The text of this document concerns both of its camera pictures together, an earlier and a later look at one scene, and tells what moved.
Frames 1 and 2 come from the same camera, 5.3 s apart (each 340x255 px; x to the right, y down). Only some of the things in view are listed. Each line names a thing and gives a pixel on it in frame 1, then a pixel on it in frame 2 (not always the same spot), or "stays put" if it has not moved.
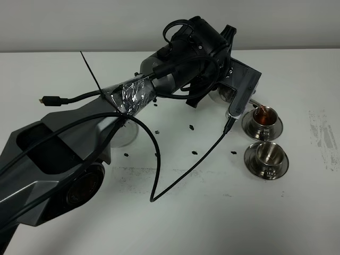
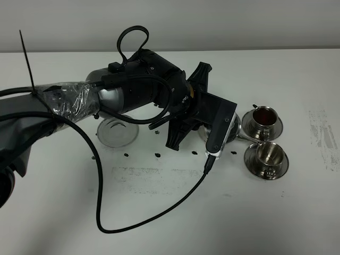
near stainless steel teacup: [269, 156] stays put
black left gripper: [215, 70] to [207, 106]
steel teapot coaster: [125, 135] stays put
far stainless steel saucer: [248, 126] stays put
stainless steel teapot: [224, 94] to [204, 131]
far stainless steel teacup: [264, 118] stays put
